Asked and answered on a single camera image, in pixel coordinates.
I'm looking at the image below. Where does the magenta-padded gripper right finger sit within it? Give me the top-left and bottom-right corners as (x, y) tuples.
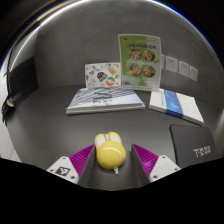
(130, 143), (182, 187)

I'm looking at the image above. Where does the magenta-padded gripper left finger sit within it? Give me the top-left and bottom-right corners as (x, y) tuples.
(45, 143), (98, 188)

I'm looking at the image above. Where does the black mouse pad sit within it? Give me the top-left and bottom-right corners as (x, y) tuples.
(169, 123), (218, 169)

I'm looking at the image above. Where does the white and blue book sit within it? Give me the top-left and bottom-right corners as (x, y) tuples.
(148, 88), (205, 127)

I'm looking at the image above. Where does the striped grey magazine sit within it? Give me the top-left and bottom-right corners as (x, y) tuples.
(65, 86), (147, 116)

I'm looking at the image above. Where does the white sticker card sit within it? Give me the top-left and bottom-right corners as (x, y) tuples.
(84, 62), (122, 90)

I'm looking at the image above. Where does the black flat panel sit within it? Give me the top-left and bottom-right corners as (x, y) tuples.
(1, 56), (40, 126)

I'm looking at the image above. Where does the green menu sign stand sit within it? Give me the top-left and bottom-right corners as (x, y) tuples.
(117, 33), (162, 92)

